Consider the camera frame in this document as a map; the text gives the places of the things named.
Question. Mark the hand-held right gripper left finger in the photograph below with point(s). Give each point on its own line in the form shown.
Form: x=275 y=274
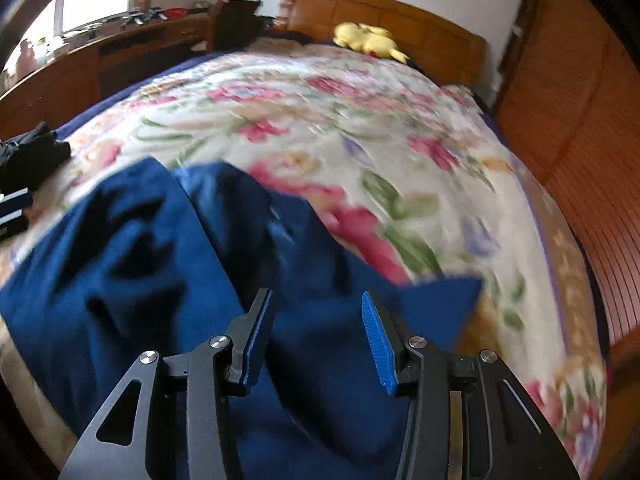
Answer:
x=256 y=335

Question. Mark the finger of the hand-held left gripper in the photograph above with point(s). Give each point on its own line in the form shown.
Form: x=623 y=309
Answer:
x=15 y=199
x=12 y=226

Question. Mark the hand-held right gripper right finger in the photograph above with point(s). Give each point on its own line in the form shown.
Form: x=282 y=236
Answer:
x=377 y=345

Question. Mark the navy blue suit jacket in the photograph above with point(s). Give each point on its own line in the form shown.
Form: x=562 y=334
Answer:
x=150 y=260

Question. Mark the black folded clothes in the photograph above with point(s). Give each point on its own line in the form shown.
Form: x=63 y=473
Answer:
x=35 y=152

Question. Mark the long wooden desk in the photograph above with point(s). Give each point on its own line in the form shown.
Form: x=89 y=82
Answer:
x=65 y=75

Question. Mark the navy bed sheet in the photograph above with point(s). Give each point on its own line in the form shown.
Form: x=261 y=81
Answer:
x=125 y=95

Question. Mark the floral blanket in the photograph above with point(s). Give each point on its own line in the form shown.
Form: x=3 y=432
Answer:
x=325 y=125

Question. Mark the small red container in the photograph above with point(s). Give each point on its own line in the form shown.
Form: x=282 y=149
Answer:
x=176 y=12

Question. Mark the wooden chair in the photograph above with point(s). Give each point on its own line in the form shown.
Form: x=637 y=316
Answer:
x=235 y=22

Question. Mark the dark pillow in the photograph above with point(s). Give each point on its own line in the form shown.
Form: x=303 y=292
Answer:
x=287 y=37

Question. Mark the yellow plush toy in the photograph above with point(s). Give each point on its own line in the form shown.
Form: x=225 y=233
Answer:
x=365 y=39

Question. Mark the wooden slatted wardrobe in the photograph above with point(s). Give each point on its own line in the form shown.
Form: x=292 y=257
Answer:
x=575 y=110

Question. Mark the wooden headboard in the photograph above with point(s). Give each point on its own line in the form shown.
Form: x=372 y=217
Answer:
x=425 y=25

